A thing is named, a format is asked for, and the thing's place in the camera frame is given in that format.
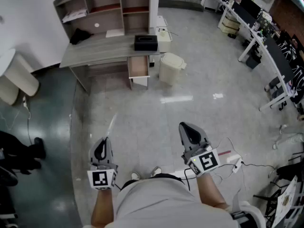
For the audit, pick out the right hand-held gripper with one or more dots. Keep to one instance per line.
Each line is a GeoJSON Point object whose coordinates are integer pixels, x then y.
{"type": "Point", "coordinates": [206, 161]}

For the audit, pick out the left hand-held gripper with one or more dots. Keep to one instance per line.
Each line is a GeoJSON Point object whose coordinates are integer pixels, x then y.
{"type": "Point", "coordinates": [102, 177]}

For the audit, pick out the wooden drawer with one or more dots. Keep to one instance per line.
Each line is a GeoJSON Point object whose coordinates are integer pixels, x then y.
{"type": "Point", "coordinates": [138, 66]}

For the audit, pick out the person's left forearm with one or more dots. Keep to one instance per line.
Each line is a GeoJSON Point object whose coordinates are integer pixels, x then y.
{"type": "Point", "coordinates": [103, 205]}

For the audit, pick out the person's right forearm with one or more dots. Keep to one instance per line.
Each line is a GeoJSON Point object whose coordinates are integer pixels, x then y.
{"type": "Point", "coordinates": [209, 191]}

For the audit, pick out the red strip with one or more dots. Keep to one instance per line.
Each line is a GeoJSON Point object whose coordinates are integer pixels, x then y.
{"type": "Point", "coordinates": [224, 153]}

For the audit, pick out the person's left white shoe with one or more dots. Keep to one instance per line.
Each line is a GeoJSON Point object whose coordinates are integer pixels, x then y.
{"type": "Point", "coordinates": [135, 176]}

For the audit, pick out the person's white shoe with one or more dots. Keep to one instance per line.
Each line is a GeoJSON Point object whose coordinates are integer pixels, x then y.
{"type": "Point", "coordinates": [156, 171]}
{"type": "Point", "coordinates": [135, 176]}

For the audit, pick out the person's black trousers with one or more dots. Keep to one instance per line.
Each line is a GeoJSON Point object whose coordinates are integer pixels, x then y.
{"type": "Point", "coordinates": [166, 176]}

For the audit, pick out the white power strip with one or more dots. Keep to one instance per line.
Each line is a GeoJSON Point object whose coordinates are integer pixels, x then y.
{"type": "Point", "coordinates": [25, 103]}
{"type": "Point", "coordinates": [237, 165]}

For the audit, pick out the person's right white shoe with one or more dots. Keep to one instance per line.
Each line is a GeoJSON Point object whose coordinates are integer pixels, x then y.
{"type": "Point", "coordinates": [156, 171]}

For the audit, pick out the person's white shirt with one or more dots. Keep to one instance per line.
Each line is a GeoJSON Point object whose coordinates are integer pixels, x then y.
{"type": "Point", "coordinates": [161, 203]}

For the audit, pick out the cream lidded trash bin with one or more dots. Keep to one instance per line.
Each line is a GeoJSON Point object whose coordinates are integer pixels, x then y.
{"type": "Point", "coordinates": [169, 68]}

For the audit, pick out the black waste bin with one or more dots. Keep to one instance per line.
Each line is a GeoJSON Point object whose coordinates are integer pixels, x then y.
{"type": "Point", "coordinates": [253, 62]}

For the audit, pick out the black folding chair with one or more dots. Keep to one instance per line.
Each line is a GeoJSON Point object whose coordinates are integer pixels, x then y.
{"type": "Point", "coordinates": [270, 203]}

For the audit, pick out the small white cabinet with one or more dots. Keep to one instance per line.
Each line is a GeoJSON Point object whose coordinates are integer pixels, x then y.
{"type": "Point", "coordinates": [164, 44]}

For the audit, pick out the grey wooden desk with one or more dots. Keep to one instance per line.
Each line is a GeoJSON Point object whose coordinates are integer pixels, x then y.
{"type": "Point", "coordinates": [99, 50]}

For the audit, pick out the white patterned board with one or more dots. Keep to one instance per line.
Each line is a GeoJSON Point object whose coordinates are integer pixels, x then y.
{"type": "Point", "coordinates": [285, 201]}

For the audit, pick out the black tissue box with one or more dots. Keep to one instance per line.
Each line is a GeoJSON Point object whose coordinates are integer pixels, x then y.
{"type": "Point", "coordinates": [145, 43]}

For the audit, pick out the thin dark rod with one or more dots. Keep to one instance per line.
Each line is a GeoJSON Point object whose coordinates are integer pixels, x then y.
{"type": "Point", "coordinates": [172, 33]}

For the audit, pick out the small pale bottle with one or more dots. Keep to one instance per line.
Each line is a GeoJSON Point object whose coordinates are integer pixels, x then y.
{"type": "Point", "coordinates": [163, 32]}

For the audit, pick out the cream round side table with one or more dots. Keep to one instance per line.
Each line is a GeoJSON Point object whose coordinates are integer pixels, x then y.
{"type": "Point", "coordinates": [16, 77]}

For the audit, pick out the long white office desk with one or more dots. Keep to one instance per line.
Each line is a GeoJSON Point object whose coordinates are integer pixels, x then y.
{"type": "Point", "coordinates": [261, 46]}

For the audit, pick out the black computer monitor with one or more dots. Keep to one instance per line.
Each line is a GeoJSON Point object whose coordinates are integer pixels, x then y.
{"type": "Point", "coordinates": [279, 58]}
{"type": "Point", "coordinates": [250, 6]}
{"type": "Point", "coordinates": [240, 13]}

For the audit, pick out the black cloth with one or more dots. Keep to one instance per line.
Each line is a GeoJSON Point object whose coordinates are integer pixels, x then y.
{"type": "Point", "coordinates": [79, 36]}

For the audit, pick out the stacked cardboard boxes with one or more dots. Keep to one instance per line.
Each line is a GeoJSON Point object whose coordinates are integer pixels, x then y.
{"type": "Point", "coordinates": [229, 25]}

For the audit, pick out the white flat board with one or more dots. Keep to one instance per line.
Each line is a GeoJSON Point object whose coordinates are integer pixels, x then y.
{"type": "Point", "coordinates": [115, 33]}

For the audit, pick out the white round disc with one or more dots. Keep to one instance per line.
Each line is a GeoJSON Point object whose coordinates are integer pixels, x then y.
{"type": "Point", "coordinates": [96, 25]}

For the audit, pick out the white printed papers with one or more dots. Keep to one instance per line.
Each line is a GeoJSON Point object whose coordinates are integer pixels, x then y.
{"type": "Point", "coordinates": [74, 15]}

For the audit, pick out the brown wooden door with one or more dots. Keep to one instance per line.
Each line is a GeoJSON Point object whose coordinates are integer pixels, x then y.
{"type": "Point", "coordinates": [288, 15]}

